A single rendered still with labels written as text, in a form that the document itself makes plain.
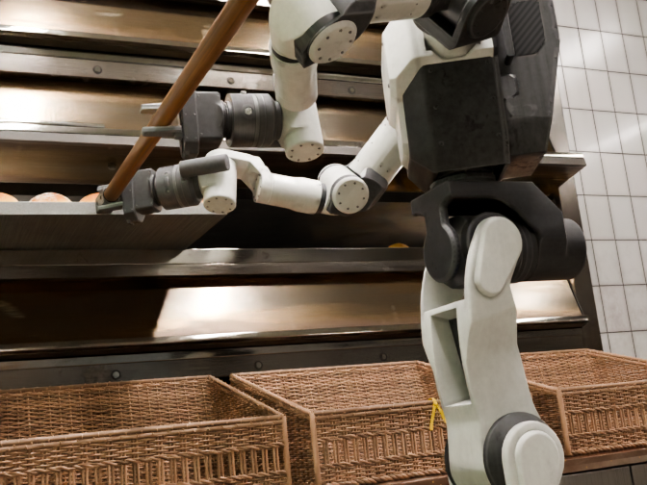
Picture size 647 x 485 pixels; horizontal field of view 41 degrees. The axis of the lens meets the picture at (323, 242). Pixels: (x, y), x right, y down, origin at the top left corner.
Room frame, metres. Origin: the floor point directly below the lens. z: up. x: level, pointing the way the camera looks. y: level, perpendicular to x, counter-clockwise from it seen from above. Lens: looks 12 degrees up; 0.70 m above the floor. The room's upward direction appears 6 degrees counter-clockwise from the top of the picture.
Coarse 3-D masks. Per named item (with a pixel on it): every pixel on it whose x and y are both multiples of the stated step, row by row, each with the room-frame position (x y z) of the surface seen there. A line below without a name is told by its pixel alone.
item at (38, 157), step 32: (0, 160) 1.91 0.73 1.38; (32, 160) 1.93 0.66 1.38; (64, 160) 1.96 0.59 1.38; (96, 160) 1.99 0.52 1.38; (160, 160) 2.04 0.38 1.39; (288, 160) 2.17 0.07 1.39; (320, 160) 2.20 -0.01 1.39; (352, 160) 2.23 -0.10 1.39; (544, 160) 2.49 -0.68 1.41; (576, 160) 2.54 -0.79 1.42; (544, 192) 2.70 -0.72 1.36
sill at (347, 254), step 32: (0, 256) 1.96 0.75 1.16; (32, 256) 1.99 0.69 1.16; (64, 256) 2.02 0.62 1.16; (96, 256) 2.06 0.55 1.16; (128, 256) 2.09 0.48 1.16; (160, 256) 2.12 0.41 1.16; (192, 256) 2.16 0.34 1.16; (224, 256) 2.20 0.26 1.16; (256, 256) 2.23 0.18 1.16; (288, 256) 2.27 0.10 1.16; (320, 256) 2.31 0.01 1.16; (352, 256) 2.36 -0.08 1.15; (384, 256) 2.40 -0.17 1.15; (416, 256) 2.45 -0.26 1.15
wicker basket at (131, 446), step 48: (96, 384) 2.01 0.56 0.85; (144, 384) 2.06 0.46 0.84; (192, 384) 2.11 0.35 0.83; (0, 432) 1.90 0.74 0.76; (48, 432) 1.94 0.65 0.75; (96, 432) 1.56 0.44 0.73; (144, 432) 1.60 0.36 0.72; (192, 432) 1.64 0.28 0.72; (240, 432) 1.68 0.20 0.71; (0, 480) 1.49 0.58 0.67; (48, 480) 1.92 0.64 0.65; (96, 480) 1.56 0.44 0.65; (144, 480) 2.00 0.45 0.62; (192, 480) 1.64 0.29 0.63; (240, 480) 1.68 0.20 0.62; (288, 480) 1.71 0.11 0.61
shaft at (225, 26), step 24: (240, 0) 0.92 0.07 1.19; (216, 24) 0.99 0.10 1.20; (240, 24) 0.97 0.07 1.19; (216, 48) 1.03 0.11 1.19; (192, 72) 1.11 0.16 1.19; (168, 96) 1.20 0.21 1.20; (168, 120) 1.27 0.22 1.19; (144, 144) 1.38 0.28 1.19; (120, 168) 1.53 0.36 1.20; (120, 192) 1.64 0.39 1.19
